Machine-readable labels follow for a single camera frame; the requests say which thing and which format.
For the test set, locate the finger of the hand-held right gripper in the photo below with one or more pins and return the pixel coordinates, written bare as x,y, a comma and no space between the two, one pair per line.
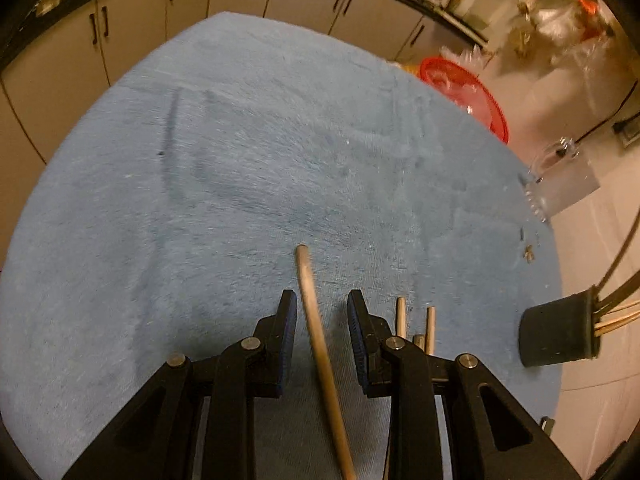
547,425

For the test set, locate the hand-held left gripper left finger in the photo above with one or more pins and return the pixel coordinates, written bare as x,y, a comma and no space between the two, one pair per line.
287,342

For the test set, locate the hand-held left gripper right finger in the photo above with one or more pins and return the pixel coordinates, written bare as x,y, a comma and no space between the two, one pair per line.
356,340

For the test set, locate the light wooden chopstick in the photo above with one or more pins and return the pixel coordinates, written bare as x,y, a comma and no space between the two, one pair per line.
320,350

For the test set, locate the row of wooden chopsticks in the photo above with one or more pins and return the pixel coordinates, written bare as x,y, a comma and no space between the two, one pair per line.
430,325

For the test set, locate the black cylindrical utensil holder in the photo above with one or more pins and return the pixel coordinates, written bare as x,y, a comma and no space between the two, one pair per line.
555,330

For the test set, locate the bunch of wooden chopsticks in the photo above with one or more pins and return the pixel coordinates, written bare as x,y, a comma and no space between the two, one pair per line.
617,317

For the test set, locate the blue terry tablecloth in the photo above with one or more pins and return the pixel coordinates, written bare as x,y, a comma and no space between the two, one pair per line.
225,185

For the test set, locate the clear drinking glass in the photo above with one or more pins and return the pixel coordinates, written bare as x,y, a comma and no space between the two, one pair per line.
560,180

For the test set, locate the red plastic basin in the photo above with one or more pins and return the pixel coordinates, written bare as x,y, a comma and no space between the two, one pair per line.
480,95

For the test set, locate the clear plastic bag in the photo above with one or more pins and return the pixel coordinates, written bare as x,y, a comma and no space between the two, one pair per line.
470,56

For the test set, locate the black kitchen countertop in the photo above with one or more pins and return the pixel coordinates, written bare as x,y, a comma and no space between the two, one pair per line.
450,16

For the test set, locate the beige lower kitchen cabinets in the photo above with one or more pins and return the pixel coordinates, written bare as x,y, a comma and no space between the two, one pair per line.
50,70

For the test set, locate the hanging bags of dried food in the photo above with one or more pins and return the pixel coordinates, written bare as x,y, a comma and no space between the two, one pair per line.
565,20

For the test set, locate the wall power socket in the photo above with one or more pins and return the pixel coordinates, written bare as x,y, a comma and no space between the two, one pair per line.
629,130

